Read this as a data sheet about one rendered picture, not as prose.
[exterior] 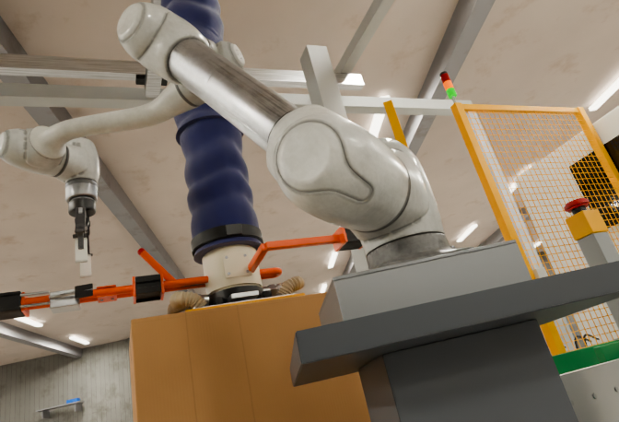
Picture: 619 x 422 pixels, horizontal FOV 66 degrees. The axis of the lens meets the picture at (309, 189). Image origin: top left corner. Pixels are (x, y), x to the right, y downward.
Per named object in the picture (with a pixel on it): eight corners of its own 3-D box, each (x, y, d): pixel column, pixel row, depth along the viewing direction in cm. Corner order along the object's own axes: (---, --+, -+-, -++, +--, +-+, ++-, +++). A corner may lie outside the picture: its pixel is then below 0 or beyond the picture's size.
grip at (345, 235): (360, 249, 142) (356, 233, 144) (372, 239, 135) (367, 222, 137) (334, 252, 139) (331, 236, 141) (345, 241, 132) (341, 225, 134)
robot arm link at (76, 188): (99, 191, 152) (99, 207, 149) (66, 193, 148) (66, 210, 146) (97, 177, 144) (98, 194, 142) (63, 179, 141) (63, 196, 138)
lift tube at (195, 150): (254, 262, 165) (214, 34, 208) (271, 238, 147) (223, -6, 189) (189, 268, 157) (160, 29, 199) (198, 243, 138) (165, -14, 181)
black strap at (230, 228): (255, 257, 166) (253, 246, 168) (271, 231, 147) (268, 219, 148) (189, 264, 158) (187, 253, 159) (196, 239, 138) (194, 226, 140)
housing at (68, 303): (81, 310, 134) (80, 295, 136) (78, 304, 129) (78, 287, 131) (52, 314, 132) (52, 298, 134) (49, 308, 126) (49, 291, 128)
